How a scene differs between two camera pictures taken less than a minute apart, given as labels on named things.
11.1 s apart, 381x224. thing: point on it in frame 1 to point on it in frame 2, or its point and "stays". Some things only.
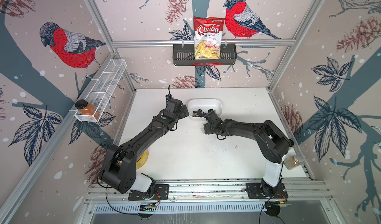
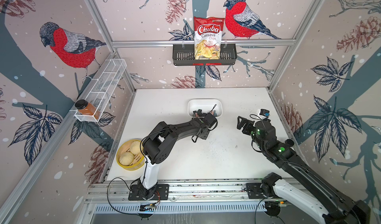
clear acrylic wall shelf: [101, 86] stays
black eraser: [198, 113] stays
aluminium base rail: [293, 191] stays
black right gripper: [206, 127] to [249, 124]
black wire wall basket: [184, 55] stays
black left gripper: [182, 114] to [205, 137]
